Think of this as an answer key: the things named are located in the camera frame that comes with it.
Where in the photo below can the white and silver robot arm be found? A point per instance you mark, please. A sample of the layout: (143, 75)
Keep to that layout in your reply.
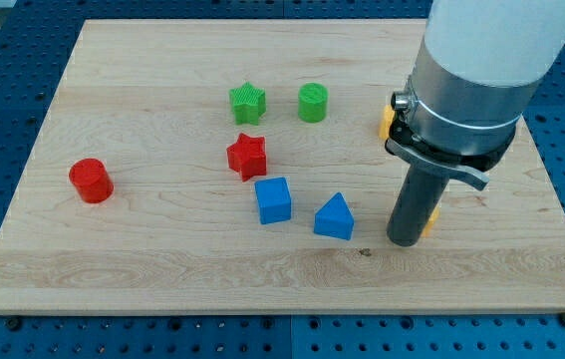
(478, 66)

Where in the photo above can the yellow block behind arm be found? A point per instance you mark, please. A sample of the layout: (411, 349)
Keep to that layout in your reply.
(386, 122)

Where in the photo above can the blue triangle block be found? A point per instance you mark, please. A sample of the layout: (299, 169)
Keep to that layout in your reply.
(334, 218)

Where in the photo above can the blue cube block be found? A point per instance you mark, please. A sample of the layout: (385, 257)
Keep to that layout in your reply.
(273, 200)

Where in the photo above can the red star block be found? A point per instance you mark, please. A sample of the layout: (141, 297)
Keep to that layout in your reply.
(247, 156)

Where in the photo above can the green star block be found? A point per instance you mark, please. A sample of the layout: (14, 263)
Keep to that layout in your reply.
(248, 104)

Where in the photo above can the green cylinder block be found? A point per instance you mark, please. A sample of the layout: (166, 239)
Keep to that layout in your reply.
(312, 102)

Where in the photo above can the light wooden board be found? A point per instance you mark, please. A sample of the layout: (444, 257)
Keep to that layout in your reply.
(181, 234)

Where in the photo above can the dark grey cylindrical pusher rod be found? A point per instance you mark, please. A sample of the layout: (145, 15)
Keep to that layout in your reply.
(419, 195)

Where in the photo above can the yellow block behind rod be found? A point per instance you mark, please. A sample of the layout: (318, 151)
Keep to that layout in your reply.
(431, 221)

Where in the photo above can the red cylinder block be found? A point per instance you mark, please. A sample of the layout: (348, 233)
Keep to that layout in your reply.
(91, 180)

